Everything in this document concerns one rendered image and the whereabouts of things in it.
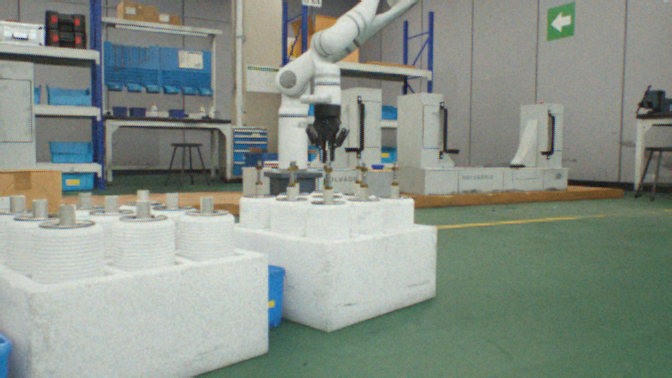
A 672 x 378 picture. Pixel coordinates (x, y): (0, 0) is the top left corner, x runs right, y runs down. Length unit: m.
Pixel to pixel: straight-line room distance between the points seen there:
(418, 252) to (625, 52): 5.72
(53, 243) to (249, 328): 0.35
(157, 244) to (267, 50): 7.03
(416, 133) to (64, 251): 3.34
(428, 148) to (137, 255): 3.24
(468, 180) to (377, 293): 2.97
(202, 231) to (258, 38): 6.95
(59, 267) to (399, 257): 0.73
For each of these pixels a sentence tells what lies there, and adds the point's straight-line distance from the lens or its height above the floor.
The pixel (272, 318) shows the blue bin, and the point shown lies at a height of 0.02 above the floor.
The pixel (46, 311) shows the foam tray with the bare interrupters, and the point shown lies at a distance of 0.81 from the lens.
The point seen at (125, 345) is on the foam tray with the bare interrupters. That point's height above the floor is 0.08.
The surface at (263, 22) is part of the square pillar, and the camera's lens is 7.91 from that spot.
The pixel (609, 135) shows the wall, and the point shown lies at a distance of 6.86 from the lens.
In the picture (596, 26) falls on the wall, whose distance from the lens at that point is 7.14.
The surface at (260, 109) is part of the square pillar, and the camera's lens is 7.71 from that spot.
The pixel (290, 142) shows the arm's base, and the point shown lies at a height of 0.39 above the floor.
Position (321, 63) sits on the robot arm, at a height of 0.60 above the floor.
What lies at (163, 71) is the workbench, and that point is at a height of 1.36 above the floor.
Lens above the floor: 0.36
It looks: 4 degrees down
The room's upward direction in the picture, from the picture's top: 1 degrees clockwise
